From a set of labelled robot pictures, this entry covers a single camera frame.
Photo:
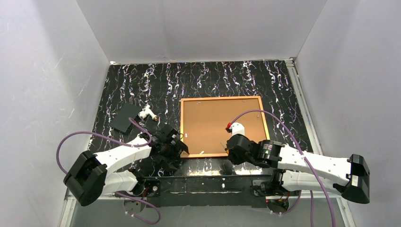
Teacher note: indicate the yellow handled screwdriver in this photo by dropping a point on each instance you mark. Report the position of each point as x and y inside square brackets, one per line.
[225, 148]

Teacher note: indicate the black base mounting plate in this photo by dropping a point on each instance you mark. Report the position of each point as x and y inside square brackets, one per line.
[220, 190]

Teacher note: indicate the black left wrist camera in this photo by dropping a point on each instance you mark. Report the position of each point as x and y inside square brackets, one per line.
[166, 134]

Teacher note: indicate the white plastic pipe fitting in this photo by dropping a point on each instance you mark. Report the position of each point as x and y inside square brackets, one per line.
[145, 112]

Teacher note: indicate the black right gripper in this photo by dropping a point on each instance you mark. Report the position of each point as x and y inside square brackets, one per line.
[233, 150]

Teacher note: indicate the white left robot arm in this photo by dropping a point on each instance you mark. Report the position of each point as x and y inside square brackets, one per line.
[95, 174]

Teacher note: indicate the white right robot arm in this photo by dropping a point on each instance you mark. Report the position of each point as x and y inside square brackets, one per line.
[347, 177]

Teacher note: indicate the black flat card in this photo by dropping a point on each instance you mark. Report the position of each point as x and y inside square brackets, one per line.
[121, 122]

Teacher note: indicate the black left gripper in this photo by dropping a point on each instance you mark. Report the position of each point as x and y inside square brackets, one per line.
[175, 145]

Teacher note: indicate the red wooden picture frame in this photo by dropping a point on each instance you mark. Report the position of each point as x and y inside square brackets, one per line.
[203, 123]

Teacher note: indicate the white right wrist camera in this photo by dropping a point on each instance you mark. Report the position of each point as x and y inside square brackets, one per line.
[235, 128]

